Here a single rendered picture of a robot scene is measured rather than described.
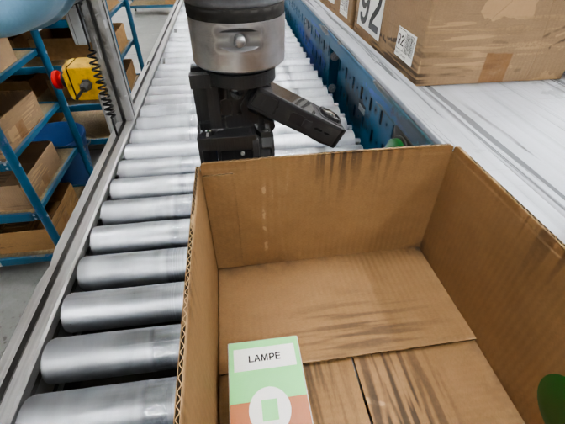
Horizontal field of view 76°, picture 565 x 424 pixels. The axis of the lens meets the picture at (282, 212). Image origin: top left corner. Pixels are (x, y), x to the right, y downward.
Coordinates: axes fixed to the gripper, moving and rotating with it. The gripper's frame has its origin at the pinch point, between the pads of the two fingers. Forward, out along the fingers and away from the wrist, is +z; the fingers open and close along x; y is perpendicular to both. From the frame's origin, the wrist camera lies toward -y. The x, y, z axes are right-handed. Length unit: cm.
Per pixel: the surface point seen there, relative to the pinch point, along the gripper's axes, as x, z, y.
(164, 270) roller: 2.5, 6.4, 14.6
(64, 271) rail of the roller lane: 1.3, 5.9, 27.9
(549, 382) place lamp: 26.7, -1.4, -21.2
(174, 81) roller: -70, 6, 20
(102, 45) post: -46, -10, 29
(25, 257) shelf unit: -65, 66, 84
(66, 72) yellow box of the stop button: -43, -6, 37
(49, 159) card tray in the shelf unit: -91, 40, 74
